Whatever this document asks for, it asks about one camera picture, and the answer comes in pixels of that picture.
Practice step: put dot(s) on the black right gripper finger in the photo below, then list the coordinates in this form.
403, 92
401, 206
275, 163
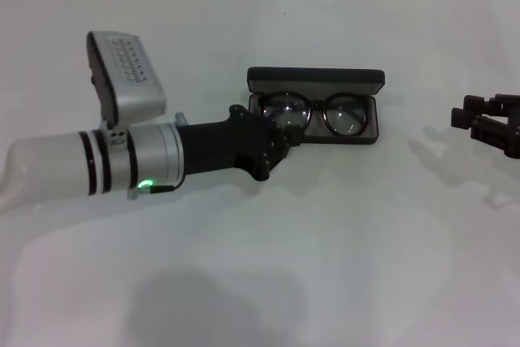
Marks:
487, 129
467, 115

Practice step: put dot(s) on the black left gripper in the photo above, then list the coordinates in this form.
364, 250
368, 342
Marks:
227, 146

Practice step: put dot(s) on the black glasses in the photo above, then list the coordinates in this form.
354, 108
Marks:
308, 113

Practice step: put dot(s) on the black glasses case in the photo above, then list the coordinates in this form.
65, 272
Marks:
317, 79

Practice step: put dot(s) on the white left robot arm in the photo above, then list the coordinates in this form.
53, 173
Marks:
81, 164

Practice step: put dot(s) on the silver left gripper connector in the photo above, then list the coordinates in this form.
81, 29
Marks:
180, 118

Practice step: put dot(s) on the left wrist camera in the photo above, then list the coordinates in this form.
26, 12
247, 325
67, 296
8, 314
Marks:
126, 75

